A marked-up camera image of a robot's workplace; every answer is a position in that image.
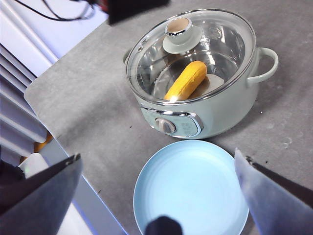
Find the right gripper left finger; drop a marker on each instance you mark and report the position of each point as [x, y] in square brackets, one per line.
[36, 208]

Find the aluminium profile frame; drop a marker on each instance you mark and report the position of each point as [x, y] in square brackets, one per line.
[22, 61]

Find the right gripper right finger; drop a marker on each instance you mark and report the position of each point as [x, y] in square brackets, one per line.
[281, 208]

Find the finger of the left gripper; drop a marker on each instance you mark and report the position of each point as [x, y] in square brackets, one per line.
[132, 8]

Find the blue round plate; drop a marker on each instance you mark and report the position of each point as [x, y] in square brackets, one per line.
[190, 186]

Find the pale green electric steamer pot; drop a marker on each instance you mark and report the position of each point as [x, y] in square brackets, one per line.
[232, 107]

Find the glass lid with green knob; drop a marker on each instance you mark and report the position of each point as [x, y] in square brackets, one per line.
[178, 36]

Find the yellow corn cob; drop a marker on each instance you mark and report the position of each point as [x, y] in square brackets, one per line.
[185, 80]

